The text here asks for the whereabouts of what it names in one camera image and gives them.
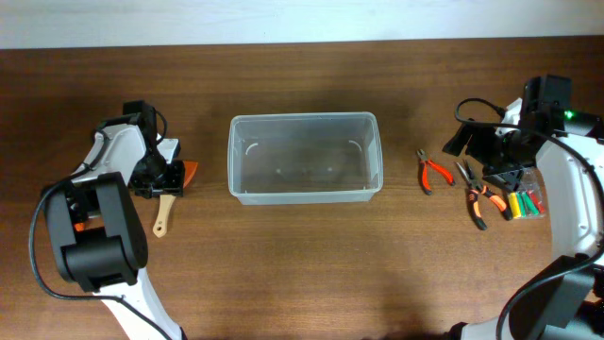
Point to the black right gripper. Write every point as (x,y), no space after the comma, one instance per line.
(507,178)

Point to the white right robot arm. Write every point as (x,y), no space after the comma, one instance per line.
(541,130)

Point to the orange black needle-nose pliers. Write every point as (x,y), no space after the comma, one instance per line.
(475,190)

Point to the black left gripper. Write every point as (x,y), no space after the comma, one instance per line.
(174,185)

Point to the wooden handle orange scraper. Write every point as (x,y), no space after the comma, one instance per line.
(166,201)

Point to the clear bag coloured tubes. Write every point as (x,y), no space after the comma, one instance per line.
(524,195)

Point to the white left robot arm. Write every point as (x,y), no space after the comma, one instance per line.
(96,235)

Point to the clear plastic storage box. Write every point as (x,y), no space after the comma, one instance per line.
(304,158)

